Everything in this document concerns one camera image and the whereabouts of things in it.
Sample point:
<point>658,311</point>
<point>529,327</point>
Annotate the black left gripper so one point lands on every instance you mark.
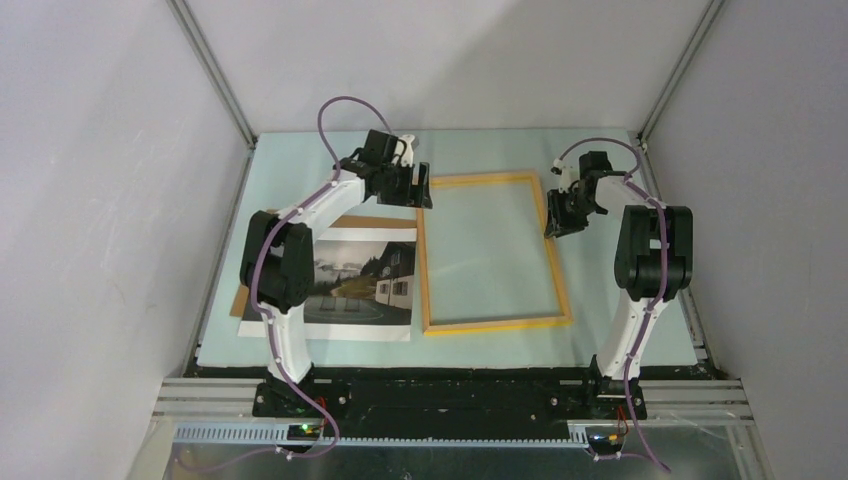
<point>411,195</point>

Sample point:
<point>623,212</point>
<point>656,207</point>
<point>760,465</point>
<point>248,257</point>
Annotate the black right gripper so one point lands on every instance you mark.
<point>558,222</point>

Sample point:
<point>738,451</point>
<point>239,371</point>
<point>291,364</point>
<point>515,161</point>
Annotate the yellow wooden picture frame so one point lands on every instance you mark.
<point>485,264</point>

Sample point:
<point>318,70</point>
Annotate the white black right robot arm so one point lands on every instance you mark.
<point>653,262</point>

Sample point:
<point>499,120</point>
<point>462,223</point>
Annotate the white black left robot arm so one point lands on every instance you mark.
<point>277,265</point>

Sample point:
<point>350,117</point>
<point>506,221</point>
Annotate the mountain landscape photo print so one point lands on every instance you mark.
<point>364,284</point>

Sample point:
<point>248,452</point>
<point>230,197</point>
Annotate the brown cardboard backing board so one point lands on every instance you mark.
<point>371,222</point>

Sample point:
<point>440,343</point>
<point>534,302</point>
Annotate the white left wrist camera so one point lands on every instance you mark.
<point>404,150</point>

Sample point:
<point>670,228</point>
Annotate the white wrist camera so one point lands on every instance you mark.
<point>404,150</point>
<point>565,175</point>

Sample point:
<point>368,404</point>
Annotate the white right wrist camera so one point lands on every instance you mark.
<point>565,175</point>

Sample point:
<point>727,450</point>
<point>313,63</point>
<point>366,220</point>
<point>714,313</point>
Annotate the aluminium front rail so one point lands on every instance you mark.
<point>361,404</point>

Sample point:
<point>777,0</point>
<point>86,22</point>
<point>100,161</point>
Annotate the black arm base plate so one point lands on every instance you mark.
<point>476,426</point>

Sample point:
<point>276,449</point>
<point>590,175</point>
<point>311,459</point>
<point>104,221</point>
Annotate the aluminium corner post right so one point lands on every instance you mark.
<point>682,64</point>

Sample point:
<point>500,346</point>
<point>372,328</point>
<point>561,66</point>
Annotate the aluminium corner post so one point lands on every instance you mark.
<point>203,51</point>
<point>682,64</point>

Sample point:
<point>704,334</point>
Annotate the grey slotted cable duct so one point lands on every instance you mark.
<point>286,434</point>

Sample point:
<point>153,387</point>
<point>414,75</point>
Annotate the aluminium corner post left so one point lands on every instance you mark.
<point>203,51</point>

